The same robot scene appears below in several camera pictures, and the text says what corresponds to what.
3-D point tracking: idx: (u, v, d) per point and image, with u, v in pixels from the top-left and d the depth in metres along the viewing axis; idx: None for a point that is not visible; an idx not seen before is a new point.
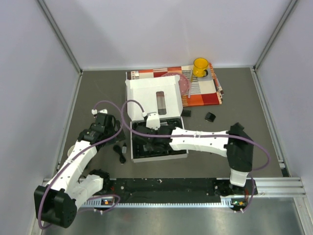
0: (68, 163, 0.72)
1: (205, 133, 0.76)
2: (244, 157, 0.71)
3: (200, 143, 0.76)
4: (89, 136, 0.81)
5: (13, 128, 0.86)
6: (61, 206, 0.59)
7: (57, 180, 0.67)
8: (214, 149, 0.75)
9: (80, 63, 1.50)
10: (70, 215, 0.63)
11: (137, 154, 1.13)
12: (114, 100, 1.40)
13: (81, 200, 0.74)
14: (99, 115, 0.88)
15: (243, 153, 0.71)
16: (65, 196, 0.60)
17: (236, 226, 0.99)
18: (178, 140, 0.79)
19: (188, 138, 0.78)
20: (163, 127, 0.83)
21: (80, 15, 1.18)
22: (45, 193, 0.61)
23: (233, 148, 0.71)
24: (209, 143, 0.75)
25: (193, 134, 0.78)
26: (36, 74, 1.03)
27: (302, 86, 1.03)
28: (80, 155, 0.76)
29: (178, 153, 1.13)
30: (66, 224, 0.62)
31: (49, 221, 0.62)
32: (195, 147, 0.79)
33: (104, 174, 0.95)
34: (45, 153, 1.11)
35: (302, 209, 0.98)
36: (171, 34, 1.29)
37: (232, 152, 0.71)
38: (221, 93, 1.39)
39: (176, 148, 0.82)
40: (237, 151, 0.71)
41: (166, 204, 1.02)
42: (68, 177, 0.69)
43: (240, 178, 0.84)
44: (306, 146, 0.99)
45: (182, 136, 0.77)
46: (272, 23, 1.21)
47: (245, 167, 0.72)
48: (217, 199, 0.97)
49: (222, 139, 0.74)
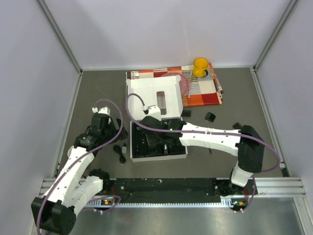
0: (64, 172, 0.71)
1: (217, 131, 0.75)
2: (256, 158, 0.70)
3: (211, 139, 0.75)
4: (85, 141, 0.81)
5: (14, 128, 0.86)
6: (59, 217, 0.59)
7: (55, 191, 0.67)
8: (226, 147, 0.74)
9: (81, 63, 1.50)
10: (69, 223, 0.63)
11: (136, 154, 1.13)
12: (115, 100, 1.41)
13: (80, 205, 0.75)
14: (94, 118, 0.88)
15: (254, 153, 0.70)
16: (63, 207, 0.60)
17: (235, 226, 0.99)
18: (189, 136, 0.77)
19: (199, 134, 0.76)
20: (174, 121, 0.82)
21: (79, 15, 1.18)
22: (42, 205, 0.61)
23: (245, 147, 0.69)
24: (220, 140, 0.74)
25: (205, 130, 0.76)
26: (36, 74, 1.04)
27: (302, 87, 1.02)
28: (77, 163, 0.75)
29: (178, 153, 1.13)
30: (65, 232, 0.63)
31: (48, 229, 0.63)
32: (206, 144, 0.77)
33: (104, 174, 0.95)
34: (46, 153, 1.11)
35: (302, 209, 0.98)
36: (171, 34, 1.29)
37: (244, 151, 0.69)
38: (221, 93, 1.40)
39: (186, 143, 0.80)
40: (249, 151, 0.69)
41: (166, 204, 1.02)
42: (64, 187, 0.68)
43: (240, 177, 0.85)
44: (306, 145, 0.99)
45: (193, 132, 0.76)
46: (272, 23, 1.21)
47: (255, 167, 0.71)
48: (217, 199, 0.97)
49: (234, 138, 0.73)
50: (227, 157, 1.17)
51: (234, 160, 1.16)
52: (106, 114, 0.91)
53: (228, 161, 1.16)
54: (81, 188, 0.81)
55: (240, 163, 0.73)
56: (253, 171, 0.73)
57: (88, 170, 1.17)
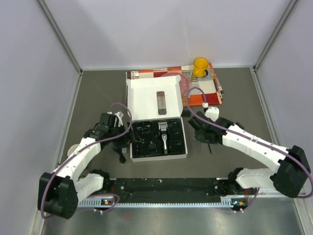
0: (75, 153, 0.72)
1: (263, 141, 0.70)
2: (296, 182, 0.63)
3: (254, 147, 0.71)
4: (95, 134, 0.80)
5: (14, 128, 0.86)
6: (65, 192, 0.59)
7: (63, 169, 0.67)
8: (267, 160, 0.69)
9: (81, 63, 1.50)
10: (71, 205, 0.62)
11: (136, 154, 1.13)
12: (114, 101, 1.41)
13: (81, 194, 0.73)
14: (103, 114, 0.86)
15: (296, 176, 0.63)
16: (70, 181, 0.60)
17: (235, 226, 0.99)
18: (232, 136, 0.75)
19: (243, 138, 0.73)
20: (221, 119, 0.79)
21: (79, 15, 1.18)
22: (51, 179, 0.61)
23: (288, 166, 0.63)
24: (263, 151, 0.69)
25: (250, 137, 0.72)
26: (36, 74, 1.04)
27: (302, 87, 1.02)
28: (86, 149, 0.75)
29: (177, 153, 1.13)
30: (67, 215, 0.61)
31: (50, 211, 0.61)
32: (247, 150, 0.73)
33: (105, 174, 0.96)
34: (46, 153, 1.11)
35: (303, 209, 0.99)
36: (172, 34, 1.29)
37: (284, 170, 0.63)
38: (221, 93, 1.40)
39: (226, 143, 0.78)
40: (292, 172, 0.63)
41: (166, 204, 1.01)
42: (73, 167, 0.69)
43: (248, 181, 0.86)
44: (306, 145, 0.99)
45: (238, 134, 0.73)
46: (272, 23, 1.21)
47: (290, 191, 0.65)
48: (217, 199, 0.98)
49: (280, 155, 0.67)
50: (227, 157, 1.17)
51: (233, 160, 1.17)
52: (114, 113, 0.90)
53: (228, 161, 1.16)
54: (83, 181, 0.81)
55: (276, 181, 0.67)
56: (287, 194, 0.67)
57: (88, 170, 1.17)
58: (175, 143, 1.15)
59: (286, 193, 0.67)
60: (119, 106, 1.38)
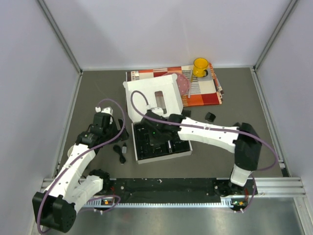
0: (66, 168, 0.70)
1: (215, 127, 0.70)
2: (251, 154, 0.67)
3: (210, 135, 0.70)
4: (87, 140, 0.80)
5: (13, 129, 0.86)
6: (60, 212, 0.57)
7: (55, 186, 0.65)
8: (223, 144, 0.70)
9: (81, 63, 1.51)
10: (69, 219, 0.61)
11: (141, 156, 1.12)
12: (112, 96, 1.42)
13: (80, 203, 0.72)
14: (97, 115, 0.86)
15: (251, 152, 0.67)
16: (64, 201, 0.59)
17: (236, 226, 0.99)
18: (188, 130, 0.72)
19: (198, 129, 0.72)
20: (173, 114, 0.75)
21: (80, 15, 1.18)
22: (43, 200, 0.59)
23: (242, 143, 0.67)
24: (218, 136, 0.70)
25: (204, 126, 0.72)
26: (36, 74, 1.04)
27: (302, 86, 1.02)
28: (78, 159, 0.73)
29: (182, 152, 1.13)
30: (66, 229, 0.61)
31: (48, 225, 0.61)
32: (203, 139, 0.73)
33: (104, 174, 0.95)
34: (45, 153, 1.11)
35: (302, 209, 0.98)
36: (172, 34, 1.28)
37: (240, 148, 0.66)
38: (221, 93, 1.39)
39: (183, 138, 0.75)
40: (246, 148, 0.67)
41: (166, 204, 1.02)
42: (66, 182, 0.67)
43: (238, 178, 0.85)
44: (307, 144, 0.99)
45: (192, 126, 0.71)
46: (272, 24, 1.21)
47: (250, 165, 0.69)
48: (217, 199, 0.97)
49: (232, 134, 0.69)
50: (226, 157, 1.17)
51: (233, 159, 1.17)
52: (108, 113, 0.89)
53: (228, 161, 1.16)
54: (81, 187, 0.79)
55: (236, 160, 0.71)
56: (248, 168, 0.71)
57: (88, 170, 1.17)
58: (179, 142, 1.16)
59: (248, 167, 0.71)
60: (114, 104, 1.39)
